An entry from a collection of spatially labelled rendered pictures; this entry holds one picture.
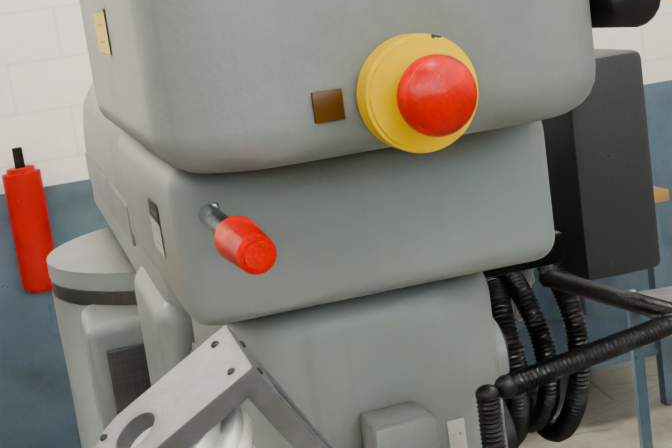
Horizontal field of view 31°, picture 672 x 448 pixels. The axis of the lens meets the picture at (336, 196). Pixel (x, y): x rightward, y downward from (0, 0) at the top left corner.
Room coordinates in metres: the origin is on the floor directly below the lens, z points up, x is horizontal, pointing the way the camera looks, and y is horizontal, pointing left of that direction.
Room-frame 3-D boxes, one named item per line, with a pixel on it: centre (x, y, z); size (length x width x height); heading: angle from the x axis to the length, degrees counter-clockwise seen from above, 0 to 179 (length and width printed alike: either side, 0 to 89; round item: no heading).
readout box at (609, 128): (1.21, -0.24, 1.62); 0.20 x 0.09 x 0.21; 14
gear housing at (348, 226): (0.88, 0.02, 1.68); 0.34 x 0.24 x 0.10; 14
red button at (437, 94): (0.59, -0.05, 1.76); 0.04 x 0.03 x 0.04; 104
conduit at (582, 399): (1.15, -0.12, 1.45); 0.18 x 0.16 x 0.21; 14
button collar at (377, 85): (0.62, -0.05, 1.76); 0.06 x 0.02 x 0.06; 104
